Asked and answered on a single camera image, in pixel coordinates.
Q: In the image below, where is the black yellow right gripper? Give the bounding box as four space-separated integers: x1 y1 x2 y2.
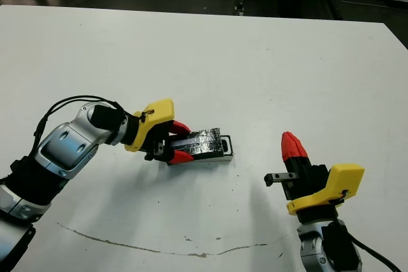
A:
264 131 366 222

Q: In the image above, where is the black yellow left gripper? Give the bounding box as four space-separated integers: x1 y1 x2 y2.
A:
124 98 195 166

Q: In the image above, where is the black box lid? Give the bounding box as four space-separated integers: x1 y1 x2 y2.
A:
165 127 226 166

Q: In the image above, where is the white box base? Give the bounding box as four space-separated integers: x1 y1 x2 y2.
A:
191 134 235 163

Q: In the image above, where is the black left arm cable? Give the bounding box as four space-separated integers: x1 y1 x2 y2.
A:
33 94 126 164

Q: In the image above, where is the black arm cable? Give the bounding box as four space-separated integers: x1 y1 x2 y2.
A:
33 94 126 164
346 232 403 272

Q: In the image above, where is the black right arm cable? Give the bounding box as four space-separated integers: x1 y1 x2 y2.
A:
346 232 403 272

